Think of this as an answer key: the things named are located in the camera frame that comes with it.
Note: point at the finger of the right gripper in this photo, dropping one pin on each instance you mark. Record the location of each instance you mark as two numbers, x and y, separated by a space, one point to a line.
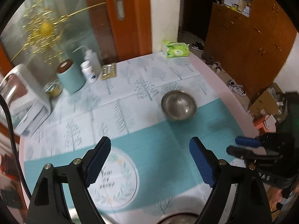
247 142
249 155

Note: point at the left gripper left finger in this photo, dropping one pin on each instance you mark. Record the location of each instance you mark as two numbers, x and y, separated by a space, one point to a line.
48 203

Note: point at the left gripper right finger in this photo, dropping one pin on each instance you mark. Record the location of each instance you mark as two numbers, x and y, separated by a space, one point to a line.
250 204

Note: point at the large steel bowl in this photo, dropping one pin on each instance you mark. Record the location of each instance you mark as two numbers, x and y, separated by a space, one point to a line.
180 218

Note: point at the patterned white deep plate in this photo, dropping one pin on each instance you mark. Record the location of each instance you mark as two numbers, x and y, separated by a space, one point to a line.
117 184

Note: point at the small green steel bowl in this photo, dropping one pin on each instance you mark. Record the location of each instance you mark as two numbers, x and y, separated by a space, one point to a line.
178 105

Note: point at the cardboard box with clutter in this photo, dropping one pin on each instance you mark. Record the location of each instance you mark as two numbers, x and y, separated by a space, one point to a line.
269 110

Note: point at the tree print tablecloth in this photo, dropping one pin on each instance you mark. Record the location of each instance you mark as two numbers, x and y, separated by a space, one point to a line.
127 109

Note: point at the white clear storage box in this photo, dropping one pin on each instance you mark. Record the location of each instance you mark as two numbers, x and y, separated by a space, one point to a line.
28 103

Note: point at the wooden cabinet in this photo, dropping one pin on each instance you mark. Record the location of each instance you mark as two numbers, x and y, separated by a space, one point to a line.
253 49

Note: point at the small glass jar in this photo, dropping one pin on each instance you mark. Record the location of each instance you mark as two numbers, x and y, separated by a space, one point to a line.
53 89

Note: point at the green tissue pack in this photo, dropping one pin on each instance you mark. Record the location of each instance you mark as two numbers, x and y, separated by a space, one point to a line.
173 49

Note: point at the teal canister brown lid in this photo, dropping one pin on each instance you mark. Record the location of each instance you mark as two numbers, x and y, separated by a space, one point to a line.
70 76

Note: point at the white pill bottle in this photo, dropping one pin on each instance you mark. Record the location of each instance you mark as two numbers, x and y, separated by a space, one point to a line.
88 72

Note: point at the gold blister pack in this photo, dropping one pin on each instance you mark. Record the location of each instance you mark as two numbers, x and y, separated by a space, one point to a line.
109 71

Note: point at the clear squeeze bottle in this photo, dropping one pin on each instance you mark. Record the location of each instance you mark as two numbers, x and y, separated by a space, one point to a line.
92 57

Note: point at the glass door gold ornament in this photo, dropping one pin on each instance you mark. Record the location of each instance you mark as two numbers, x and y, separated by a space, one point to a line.
42 33

